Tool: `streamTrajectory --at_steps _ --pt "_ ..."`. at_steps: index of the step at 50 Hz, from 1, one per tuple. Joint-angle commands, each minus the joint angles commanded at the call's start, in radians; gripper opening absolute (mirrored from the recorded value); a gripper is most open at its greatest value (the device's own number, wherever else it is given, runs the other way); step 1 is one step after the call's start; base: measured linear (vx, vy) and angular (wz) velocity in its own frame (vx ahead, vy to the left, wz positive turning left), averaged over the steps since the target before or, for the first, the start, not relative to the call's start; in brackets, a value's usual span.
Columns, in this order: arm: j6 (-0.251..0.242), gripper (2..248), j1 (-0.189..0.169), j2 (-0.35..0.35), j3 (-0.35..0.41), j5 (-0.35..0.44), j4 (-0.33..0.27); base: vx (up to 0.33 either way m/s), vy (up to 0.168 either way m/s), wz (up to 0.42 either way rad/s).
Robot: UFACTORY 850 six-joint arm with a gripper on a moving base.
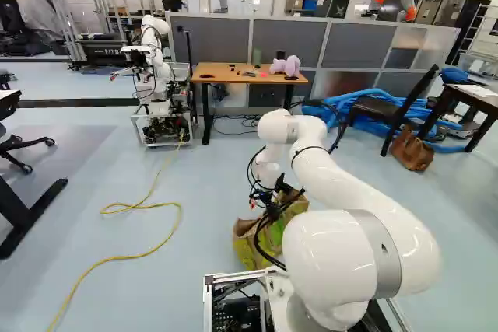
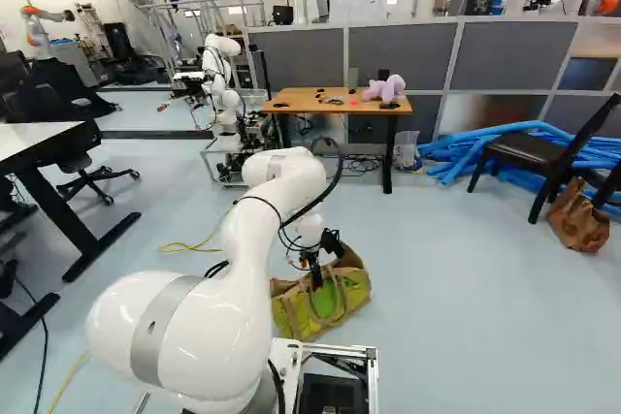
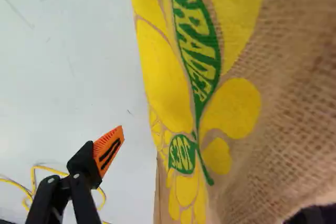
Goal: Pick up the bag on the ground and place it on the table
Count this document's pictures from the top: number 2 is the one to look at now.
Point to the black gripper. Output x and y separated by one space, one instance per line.
334 242

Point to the green and brown tote bag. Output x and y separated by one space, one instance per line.
347 288

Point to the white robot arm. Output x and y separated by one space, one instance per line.
194 307

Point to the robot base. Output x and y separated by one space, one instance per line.
335 375

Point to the clear plastic bag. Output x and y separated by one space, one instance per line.
406 152

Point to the brown paper bag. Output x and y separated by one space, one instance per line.
577 220

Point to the small black oval object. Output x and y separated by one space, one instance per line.
279 105

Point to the wooden table with black legs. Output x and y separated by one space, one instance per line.
310 100

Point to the small cluttered parts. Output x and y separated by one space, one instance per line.
330 99

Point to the blue foam tube pile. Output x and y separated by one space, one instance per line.
451 154

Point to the flat black object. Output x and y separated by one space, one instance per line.
389 105

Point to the purple plush toy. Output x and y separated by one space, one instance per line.
383 88

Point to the translucent green container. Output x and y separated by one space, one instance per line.
353 79

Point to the white robot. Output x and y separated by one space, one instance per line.
220 94

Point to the small black box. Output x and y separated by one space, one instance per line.
383 75

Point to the dark wooden chair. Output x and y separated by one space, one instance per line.
529 147

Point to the black office chair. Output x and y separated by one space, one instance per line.
73 162

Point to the white desk with black legs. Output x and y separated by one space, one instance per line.
39 140

